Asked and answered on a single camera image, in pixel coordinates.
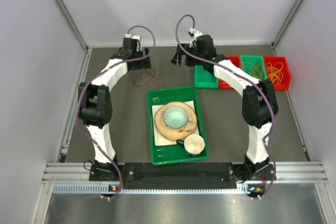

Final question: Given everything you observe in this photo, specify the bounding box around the right aluminium frame post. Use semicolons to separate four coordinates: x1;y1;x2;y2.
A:
271;0;304;48

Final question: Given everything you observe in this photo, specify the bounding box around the large green plastic tray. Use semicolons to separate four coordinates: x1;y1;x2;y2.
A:
147;86;209;165

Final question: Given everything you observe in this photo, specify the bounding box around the beige ceramic plate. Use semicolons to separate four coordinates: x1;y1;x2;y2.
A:
155;101;198;141

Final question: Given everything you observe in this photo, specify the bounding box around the aluminium front rail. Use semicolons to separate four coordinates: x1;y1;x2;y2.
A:
42;162;328;184

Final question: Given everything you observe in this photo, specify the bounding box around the pale blue upturned bowl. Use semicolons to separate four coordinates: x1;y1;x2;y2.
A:
163;105;188;129

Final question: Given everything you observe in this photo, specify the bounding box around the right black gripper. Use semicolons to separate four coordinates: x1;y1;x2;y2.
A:
171;45;205;68

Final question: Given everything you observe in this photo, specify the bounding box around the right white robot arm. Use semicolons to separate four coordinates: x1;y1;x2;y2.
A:
172;27;278;180

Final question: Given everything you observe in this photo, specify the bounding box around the yellow thin cable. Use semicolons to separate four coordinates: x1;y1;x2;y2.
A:
266;62;285;85

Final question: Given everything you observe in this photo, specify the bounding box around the dark brown thin cable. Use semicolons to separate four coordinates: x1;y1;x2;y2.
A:
131;70;158;90

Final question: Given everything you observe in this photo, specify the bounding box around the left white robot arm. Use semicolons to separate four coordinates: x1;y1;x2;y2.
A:
78;34;151;181

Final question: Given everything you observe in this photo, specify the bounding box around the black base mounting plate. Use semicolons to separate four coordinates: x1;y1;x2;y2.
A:
89;162;277;183

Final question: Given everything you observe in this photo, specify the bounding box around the red bin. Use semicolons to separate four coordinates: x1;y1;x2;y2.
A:
263;56;291;90
218;55;242;89

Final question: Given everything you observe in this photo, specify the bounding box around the grey slotted cable duct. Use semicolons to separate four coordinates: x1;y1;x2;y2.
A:
53;184;257;195

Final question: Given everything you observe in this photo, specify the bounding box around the left aluminium frame post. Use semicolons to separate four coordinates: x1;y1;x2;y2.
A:
54;0;89;51

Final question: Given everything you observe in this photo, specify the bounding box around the green bin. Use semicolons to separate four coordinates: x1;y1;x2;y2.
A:
240;55;267;80
194;66;218;89

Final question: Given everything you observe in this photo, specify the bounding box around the white and green cup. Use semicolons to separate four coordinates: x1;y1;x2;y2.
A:
176;134;205;156

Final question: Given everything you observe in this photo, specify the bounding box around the aluminium frame post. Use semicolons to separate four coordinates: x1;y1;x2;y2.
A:
271;0;304;48
54;0;89;51

